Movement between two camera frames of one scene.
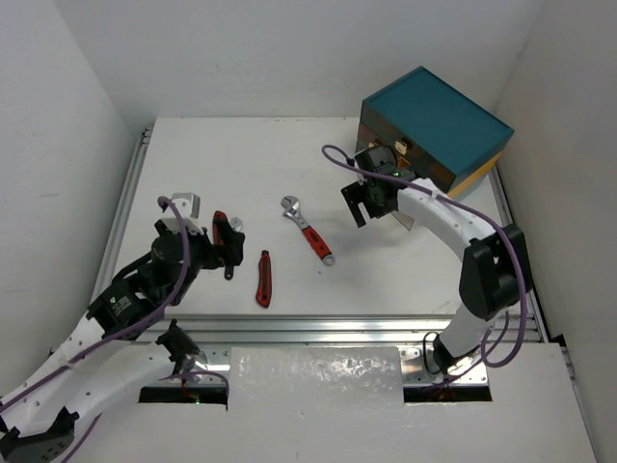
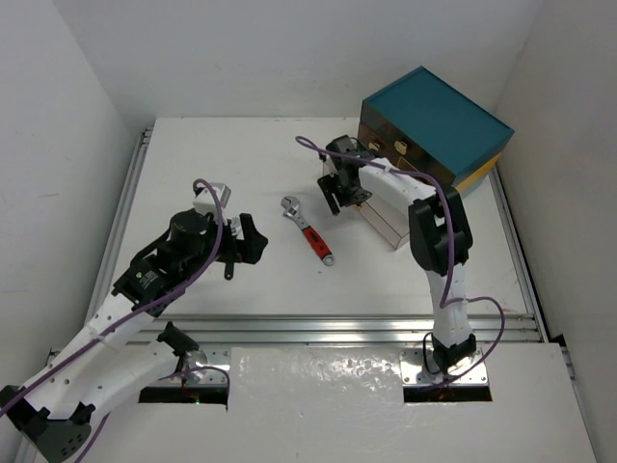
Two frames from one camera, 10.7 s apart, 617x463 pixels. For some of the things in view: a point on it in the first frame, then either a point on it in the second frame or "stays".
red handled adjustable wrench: [292, 211] stays
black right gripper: [356, 193] -> [328, 184]
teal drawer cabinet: [442, 136] stays
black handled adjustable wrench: [234, 247] stays
